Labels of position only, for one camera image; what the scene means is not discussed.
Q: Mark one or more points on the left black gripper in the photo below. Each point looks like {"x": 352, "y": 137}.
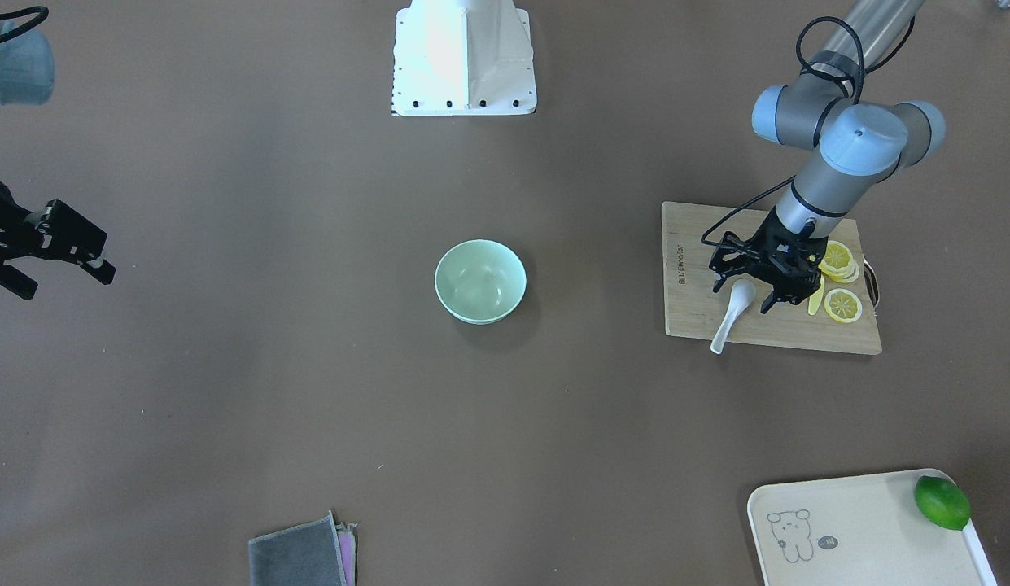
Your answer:
{"x": 771, "y": 237}

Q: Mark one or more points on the white ceramic spoon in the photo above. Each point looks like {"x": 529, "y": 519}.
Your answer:
{"x": 741, "y": 296}

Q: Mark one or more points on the light green bowl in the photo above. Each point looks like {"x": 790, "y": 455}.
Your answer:
{"x": 480, "y": 281}

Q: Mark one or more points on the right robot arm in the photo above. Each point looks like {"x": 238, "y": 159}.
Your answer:
{"x": 27, "y": 68}

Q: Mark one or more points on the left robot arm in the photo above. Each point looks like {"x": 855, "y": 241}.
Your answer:
{"x": 853, "y": 145}

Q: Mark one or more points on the wooden cutting board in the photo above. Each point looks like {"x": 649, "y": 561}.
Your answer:
{"x": 692, "y": 310}

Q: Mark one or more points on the yellow plastic knife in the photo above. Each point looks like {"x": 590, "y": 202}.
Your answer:
{"x": 815, "y": 300}

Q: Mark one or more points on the upper lemon slice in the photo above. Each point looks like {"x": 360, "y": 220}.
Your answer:
{"x": 839, "y": 264}

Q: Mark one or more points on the lemon slice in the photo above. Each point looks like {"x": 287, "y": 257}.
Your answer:
{"x": 843, "y": 305}
{"x": 839, "y": 264}

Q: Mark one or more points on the lower lemon slice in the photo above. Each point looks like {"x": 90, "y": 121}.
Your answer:
{"x": 843, "y": 305}

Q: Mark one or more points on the green lime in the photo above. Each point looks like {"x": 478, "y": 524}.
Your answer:
{"x": 942, "y": 503}

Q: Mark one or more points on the grey folded cloth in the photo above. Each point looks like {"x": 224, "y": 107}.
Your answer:
{"x": 317, "y": 553}

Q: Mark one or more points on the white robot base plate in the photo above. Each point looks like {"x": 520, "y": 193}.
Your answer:
{"x": 463, "y": 58}

